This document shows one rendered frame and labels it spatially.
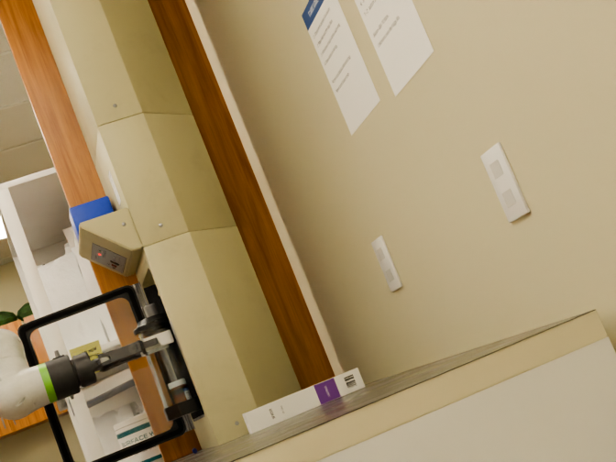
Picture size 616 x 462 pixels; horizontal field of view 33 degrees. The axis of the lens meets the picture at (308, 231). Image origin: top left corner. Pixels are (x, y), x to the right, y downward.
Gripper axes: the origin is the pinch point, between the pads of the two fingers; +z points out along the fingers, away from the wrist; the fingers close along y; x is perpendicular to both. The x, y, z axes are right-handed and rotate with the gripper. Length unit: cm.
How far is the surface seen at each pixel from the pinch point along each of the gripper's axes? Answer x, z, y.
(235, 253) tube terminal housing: -13.4, 23.5, -4.1
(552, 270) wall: 19, 44, -106
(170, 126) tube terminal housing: -47, 19, -8
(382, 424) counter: 30, 7, -118
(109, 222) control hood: -27.9, -3.1, -14.0
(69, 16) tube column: -77, 5, -14
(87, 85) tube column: -60, 3, -14
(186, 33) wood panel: -80, 39, 23
